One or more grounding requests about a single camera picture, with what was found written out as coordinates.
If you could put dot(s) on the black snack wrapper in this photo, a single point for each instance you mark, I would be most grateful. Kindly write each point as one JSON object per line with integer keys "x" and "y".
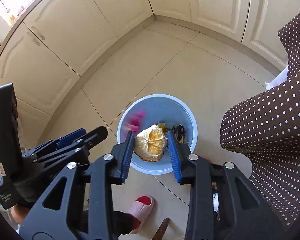
{"x": 179, "y": 133}

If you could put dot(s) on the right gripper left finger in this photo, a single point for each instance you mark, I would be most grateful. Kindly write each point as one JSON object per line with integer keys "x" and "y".
{"x": 78, "y": 203}

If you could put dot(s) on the cream kitchen cabinets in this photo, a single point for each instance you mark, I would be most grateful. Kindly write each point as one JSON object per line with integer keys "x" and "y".
{"x": 51, "y": 43}

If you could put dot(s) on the person's left hand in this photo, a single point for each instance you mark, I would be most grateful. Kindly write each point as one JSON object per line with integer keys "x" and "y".
{"x": 19, "y": 213}

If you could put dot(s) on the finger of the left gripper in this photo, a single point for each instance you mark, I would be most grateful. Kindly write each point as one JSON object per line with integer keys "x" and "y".
{"x": 78, "y": 151}
{"x": 56, "y": 144}

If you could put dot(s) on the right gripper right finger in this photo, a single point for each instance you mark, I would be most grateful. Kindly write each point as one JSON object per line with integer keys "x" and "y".
{"x": 224, "y": 204}

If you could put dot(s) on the magenta snack bag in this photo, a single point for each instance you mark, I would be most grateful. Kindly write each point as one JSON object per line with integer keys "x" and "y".
{"x": 134, "y": 121}

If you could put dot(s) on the pink red slipper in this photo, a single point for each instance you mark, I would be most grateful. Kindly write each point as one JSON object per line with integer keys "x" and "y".
{"x": 139, "y": 212}

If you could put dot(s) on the blue trash bin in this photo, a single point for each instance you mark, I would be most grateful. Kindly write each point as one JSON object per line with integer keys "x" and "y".
{"x": 150, "y": 119}

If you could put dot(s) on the brown polka dot tablecloth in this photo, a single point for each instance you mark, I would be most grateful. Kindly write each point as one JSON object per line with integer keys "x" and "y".
{"x": 266, "y": 129}

